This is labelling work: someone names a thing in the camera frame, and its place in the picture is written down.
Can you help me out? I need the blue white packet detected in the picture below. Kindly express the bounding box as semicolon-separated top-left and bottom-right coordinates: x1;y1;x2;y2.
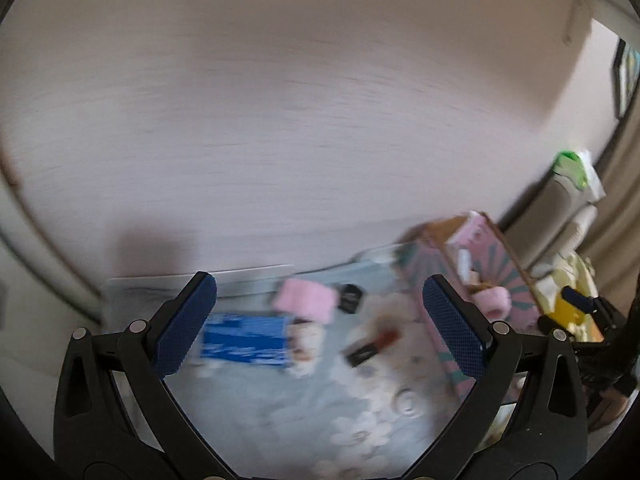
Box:
199;311;295;370

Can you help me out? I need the beige curtain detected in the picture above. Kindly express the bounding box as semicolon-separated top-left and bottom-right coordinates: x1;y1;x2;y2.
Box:
575;120;640;291

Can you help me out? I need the white fluffy toy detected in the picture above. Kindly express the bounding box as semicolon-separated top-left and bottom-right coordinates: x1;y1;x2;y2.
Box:
289;316;322;380

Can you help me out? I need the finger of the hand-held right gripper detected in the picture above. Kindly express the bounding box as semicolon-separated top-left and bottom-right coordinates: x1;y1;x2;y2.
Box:
559;285;602;315

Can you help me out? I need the blue-grey floral cloth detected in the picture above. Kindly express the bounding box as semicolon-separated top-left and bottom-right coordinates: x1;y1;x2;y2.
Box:
107;247;501;480

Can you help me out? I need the pink sunburst cardboard box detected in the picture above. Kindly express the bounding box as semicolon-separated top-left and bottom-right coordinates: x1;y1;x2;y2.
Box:
399;211;545;402

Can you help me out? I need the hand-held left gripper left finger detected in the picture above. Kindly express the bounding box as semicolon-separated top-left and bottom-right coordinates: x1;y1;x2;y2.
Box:
52;271;236;480

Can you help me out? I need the black red lipstick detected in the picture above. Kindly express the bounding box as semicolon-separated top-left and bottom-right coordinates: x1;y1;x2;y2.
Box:
344;329;402;367

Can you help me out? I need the small black item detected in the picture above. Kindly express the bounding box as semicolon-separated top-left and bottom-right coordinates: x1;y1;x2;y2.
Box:
336;283;364;314

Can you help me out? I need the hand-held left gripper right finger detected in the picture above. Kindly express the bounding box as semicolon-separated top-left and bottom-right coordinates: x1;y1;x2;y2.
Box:
421;274;589;480

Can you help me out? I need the grey cushion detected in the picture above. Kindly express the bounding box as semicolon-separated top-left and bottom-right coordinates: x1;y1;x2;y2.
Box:
500;174;603;273

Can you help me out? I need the green white packet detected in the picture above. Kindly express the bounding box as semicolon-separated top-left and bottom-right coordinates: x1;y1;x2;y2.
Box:
552;149;607;203

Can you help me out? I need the framed wall picture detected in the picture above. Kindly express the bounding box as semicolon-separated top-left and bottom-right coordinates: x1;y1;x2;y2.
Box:
613;39;640;122

